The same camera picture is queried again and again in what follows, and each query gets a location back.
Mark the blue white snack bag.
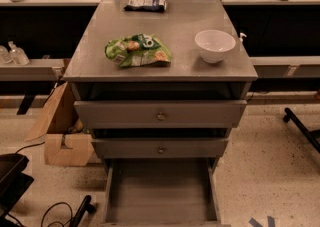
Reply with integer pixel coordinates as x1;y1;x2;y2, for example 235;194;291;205
124;0;167;12

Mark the white bowl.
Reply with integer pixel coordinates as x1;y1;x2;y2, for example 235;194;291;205
195;30;236;63

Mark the grey bottom drawer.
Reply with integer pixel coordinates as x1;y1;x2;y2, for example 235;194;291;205
103;158;231;227

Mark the black caster leg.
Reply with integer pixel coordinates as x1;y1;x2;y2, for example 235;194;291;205
69;195;96;227

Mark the green chip bag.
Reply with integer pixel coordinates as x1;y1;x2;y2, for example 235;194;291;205
105;34;172;68

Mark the black bar foot right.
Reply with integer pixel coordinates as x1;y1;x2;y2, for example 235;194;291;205
283;108;320;153

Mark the grey drawer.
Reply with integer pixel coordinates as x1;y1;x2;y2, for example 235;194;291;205
92;138;228;159
74;100;246;129
103;158;231;227

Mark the clear sanitizer bottle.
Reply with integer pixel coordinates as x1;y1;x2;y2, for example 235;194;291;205
8;41;29;66

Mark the grey middle drawer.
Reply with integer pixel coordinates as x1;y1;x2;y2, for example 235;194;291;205
92;138;228;159

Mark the brown cardboard box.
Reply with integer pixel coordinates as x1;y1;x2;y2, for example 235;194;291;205
26;83;94;166

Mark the black chair base left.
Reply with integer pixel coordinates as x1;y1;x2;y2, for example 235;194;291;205
0;153;34;227

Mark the grey top drawer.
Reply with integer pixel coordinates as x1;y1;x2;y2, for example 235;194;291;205
74;100;246;129

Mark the black floor cable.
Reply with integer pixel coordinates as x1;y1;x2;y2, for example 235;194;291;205
40;201;74;227

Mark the blue floor tape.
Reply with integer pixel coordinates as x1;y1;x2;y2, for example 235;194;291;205
248;216;276;227

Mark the grey drawer cabinet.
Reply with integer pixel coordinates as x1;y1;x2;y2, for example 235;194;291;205
63;0;258;227

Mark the white pump bottle top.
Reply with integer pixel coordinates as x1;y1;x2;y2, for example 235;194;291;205
239;32;247;42

